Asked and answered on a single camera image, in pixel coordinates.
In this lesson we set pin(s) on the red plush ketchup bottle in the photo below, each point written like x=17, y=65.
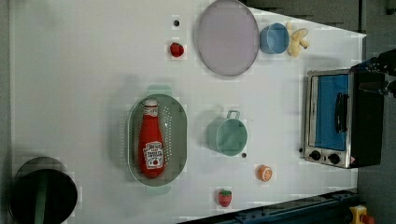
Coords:
x=150, y=147

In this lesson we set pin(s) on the green oval strainer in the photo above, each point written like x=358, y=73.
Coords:
x=173, y=124

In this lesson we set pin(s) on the small red strawberry toy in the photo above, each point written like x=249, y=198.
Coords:
x=176, y=50

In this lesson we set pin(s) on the large grey round plate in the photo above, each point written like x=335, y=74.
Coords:
x=228, y=37

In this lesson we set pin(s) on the strawberry toy with leaves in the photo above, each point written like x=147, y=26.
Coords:
x=225, y=197

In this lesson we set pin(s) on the orange slice toy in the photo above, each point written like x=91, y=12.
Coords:
x=265, y=173

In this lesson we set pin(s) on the blue cup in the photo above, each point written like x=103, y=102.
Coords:
x=274, y=39

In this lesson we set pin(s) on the yellow plush banana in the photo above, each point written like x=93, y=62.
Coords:
x=297, y=40

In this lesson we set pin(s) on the silver black toaster oven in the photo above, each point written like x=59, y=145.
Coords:
x=343, y=118

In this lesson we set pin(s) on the yellow red clamp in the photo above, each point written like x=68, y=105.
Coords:
x=360, y=215

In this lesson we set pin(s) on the teal mug with handle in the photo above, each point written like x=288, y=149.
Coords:
x=228, y=135

